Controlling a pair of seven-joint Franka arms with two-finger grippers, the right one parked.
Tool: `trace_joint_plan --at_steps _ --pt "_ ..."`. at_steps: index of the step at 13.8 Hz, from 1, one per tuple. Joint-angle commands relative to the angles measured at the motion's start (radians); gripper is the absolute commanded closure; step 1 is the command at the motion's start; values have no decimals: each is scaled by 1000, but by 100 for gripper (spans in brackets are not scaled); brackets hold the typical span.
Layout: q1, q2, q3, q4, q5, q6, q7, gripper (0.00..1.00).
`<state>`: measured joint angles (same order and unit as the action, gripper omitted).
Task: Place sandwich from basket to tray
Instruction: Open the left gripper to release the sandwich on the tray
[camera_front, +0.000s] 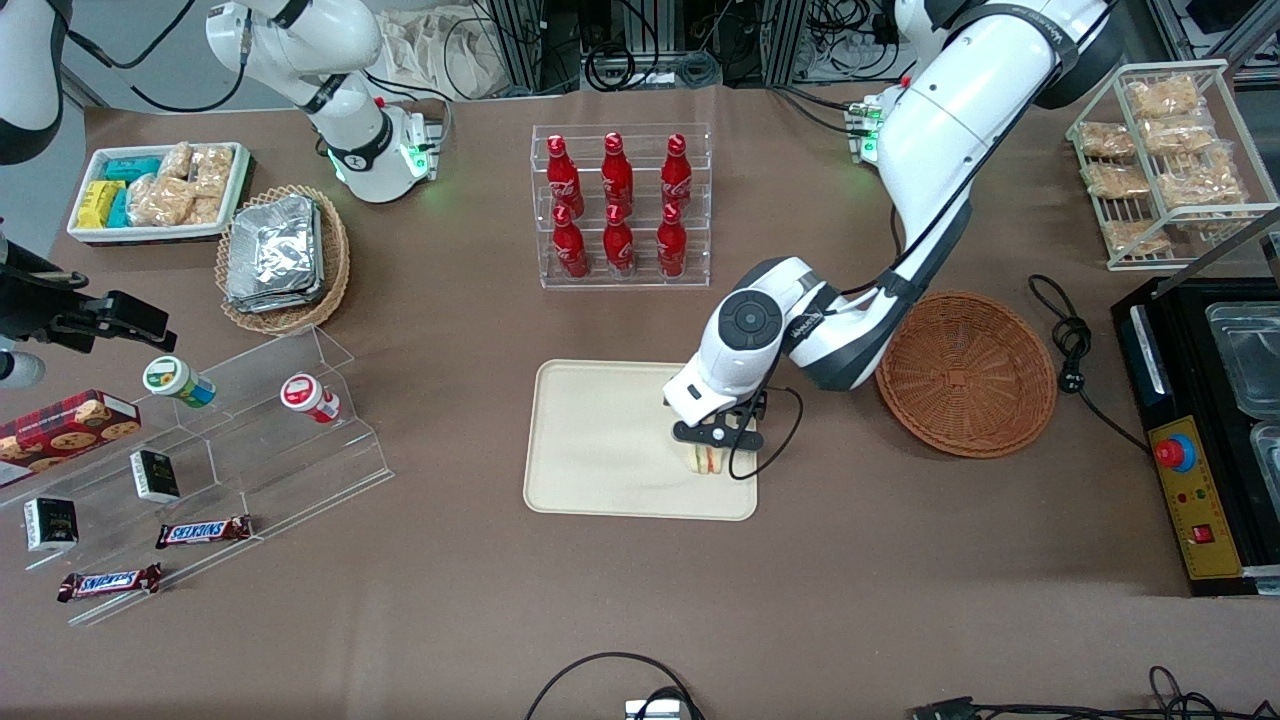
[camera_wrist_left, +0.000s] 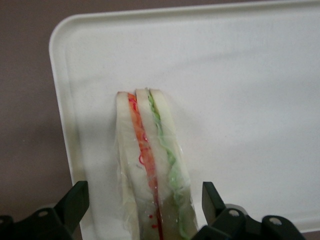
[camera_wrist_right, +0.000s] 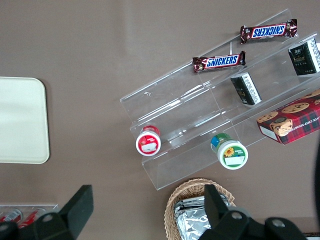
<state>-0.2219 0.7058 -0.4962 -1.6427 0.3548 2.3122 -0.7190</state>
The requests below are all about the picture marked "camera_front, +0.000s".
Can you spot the clear rice cracker pack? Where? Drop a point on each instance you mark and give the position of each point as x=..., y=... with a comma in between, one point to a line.
x=160, y=200
x=205, y=210
x=212, y=170
x=176, y=160

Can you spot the white rectangular snack tray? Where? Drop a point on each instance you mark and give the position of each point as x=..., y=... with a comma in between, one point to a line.
x=90, y=235

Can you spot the triangle sandwich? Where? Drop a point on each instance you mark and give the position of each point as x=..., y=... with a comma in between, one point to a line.
x=707, y=462

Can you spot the yellow snack pack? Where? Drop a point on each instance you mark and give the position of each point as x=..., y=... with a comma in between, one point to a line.
x=98, y=205

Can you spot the clear acrylic bottle rack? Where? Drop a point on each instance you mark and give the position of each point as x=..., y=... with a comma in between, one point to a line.
x=645, y=145

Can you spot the clear acrylic stepped display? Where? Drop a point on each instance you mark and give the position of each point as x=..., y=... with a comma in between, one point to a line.
x=290, y=470

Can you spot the small silver device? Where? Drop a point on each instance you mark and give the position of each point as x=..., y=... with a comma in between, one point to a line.
x=655, y=710

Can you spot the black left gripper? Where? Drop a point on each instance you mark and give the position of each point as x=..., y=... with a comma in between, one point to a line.
x=762, y=405

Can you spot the large clear plastic container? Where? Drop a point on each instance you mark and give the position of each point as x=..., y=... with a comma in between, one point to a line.
x=1250, y=360

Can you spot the white cloth bag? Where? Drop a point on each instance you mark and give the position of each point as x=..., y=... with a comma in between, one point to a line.
x=430, y=55

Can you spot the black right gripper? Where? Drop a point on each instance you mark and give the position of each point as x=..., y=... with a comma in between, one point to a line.
x=42, y=305

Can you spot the red cookie box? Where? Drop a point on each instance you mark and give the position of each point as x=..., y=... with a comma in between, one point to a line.
x=65, y=430

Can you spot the grey metal bar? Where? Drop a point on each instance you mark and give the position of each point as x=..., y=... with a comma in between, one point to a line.
x=1230, y=238

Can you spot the round brown wicker basket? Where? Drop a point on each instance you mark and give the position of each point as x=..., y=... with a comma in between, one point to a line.
x=980, y=380

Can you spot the bagged bread snack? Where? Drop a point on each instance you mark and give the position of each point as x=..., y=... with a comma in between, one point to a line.
x=1135, y=237
x=1180, y=137
x=1103, y=140
x=1118, y=182
x=1200, y=185
x=1162, y=97

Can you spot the red emergency stop button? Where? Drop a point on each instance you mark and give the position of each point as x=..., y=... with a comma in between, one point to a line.
x=1176, y=452

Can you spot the beige plastic tray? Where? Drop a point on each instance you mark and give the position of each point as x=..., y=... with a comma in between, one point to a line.
x=600, y=440

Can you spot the silver foil packet stack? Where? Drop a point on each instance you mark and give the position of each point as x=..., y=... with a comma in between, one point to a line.
x=275, y=255

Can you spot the black machine with yellow panel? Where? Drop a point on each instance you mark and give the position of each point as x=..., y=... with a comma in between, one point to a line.
x=1195, y=540

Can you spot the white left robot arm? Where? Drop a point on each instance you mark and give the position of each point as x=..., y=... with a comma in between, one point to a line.
x=950, y=120

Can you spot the red lid yogurt cup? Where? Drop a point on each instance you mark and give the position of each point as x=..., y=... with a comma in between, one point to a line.
x=303, y=393

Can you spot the small clear plastic container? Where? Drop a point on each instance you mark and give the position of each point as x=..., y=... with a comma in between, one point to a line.
x=1268, y=455

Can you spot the oval light wicker basket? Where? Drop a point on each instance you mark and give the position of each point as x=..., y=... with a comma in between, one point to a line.
x=335, y=260

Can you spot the brown chocolate bar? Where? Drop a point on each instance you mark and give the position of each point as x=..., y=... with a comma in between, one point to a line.
x=110, y=582
x=203, y=532

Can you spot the small black box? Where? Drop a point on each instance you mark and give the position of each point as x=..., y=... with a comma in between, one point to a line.
x=155, y=476
x=50, y=523

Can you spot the teal snack pack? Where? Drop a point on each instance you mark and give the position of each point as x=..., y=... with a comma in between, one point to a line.
x=132, y=168
x=119, y=210

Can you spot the red cola bottle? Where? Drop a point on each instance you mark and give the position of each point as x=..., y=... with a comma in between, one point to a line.
x=570, y=248
x=617, y=175
x=619, y=247
x=563, y=178
x=671, y=246
x=677, y=175

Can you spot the green lid yogurt cup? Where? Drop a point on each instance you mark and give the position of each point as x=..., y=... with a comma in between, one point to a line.
x=172, y=378

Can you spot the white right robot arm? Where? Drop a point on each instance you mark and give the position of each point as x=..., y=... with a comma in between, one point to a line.
x=300, y=40

